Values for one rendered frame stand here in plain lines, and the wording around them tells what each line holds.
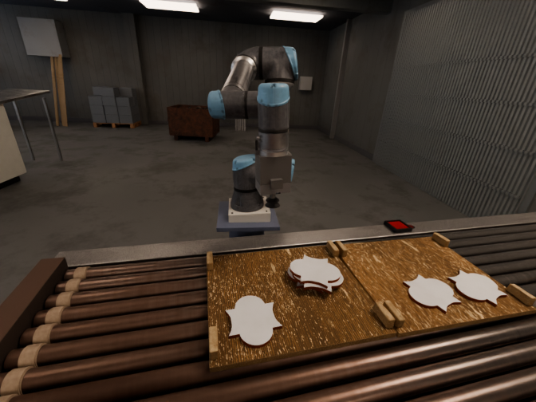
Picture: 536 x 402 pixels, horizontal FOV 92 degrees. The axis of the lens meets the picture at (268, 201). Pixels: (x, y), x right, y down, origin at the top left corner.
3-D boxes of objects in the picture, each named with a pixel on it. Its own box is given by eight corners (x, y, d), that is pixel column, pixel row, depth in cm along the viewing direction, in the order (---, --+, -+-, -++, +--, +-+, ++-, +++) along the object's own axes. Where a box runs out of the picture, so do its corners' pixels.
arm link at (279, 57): (261, 182, 121) (261, 50, 106) (293, 183, 120) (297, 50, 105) (258, 188, 109) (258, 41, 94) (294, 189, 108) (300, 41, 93)
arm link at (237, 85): (232, 43, 102) (202, 88, 67) (260, 43, 102) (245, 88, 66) (235, 74, 110) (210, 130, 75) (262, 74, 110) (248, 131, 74)
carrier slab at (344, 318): (206, 260, 80) (206, 256, 80) (329, 248, 90) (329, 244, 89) (210, 373, 50) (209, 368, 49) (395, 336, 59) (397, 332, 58)
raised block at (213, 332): (208, 335, 55) (207, 325, 54) (218, 333, 56) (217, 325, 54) (209, 362, 50) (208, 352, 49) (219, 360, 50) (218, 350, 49)
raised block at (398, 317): (380, 308, 64) (383, 300, 63) (387, 307, 65) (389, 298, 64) (396, 329, 59) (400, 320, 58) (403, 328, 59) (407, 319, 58)
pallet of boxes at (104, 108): (141, 124, 845) (135, 88, 800) (133, 128, 779) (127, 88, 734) (104, 123, 831) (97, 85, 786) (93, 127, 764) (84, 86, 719)
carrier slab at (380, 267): (331, 248, 90) (332, 245, 89) (431, 239, 98) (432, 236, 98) (397, 338, 59) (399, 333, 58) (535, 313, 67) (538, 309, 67)
